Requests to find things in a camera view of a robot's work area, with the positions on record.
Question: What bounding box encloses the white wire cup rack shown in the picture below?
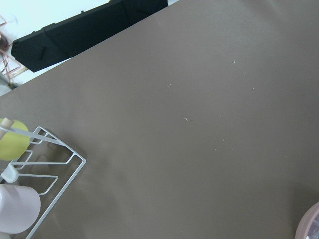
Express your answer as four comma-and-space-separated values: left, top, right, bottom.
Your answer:
0, 126, 86, 239

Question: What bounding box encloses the lilac plastic cup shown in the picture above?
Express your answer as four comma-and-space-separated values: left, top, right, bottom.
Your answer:
0, 184, 41, 238

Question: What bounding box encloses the yellow plastic cup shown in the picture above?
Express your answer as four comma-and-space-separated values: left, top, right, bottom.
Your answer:
0, 132, 29, 161

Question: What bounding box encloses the wooden rack handle rod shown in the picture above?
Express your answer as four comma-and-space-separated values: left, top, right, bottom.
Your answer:
0, 118, 14, 139

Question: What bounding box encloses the pink bowl of ice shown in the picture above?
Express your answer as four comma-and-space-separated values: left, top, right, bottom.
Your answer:
295, 203, 319, 239

